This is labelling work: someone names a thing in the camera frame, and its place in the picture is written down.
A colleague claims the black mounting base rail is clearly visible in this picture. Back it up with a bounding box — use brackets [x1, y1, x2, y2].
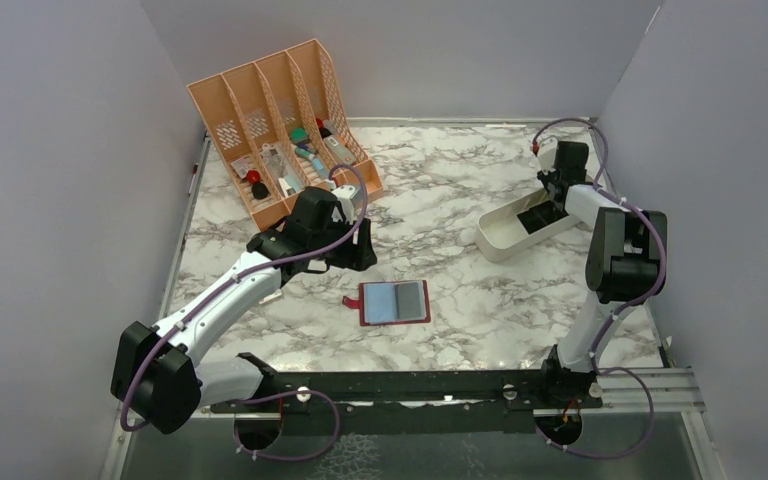
[208, 358, 603, 446]

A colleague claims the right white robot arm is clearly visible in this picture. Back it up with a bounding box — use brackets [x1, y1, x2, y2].
[532, 140, 667, 407]

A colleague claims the green eraser block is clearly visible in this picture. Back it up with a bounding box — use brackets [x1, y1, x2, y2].
[290, 127, 310, 144]

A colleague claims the peach desk file organizer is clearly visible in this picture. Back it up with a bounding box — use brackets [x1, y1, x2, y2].
[187, 39, 384, 229]

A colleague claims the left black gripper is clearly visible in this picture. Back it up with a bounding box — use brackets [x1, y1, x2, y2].
[309, 211, 377, 271]

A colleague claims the red leather card holder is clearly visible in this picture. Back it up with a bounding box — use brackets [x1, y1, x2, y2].
[341, 280, 431, 327]

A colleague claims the clear packaged item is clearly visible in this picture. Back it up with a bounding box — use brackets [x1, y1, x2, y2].
[261, 144, 304, 197]

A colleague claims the light blue marker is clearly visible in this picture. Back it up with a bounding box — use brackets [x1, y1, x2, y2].
[295, 146, 328, 179]

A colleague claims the purple cable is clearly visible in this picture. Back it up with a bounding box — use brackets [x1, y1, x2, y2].
[530, 117, 669, 372]
[120, 164, 370, 433]

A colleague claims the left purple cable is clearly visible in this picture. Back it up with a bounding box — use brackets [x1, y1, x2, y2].
[120, 164, 370, 433]

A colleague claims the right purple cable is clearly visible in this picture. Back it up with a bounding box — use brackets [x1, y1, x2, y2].
[530, 117, 669, 372]

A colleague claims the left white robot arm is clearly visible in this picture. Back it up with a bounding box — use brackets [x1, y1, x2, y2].
[110, 184, 377, 434]

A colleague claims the white plastic tray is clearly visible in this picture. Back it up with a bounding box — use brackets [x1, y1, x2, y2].
[473, 190, 581, 263]

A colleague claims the red round cap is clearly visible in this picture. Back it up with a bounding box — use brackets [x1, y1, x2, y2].
[244, 169, 262, 184]

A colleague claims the black round cap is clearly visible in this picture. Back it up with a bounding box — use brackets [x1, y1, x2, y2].
[251, 182, 270, 200]

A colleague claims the black vip card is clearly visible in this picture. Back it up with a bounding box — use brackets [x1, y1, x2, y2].
[517, 201, 566, 234]

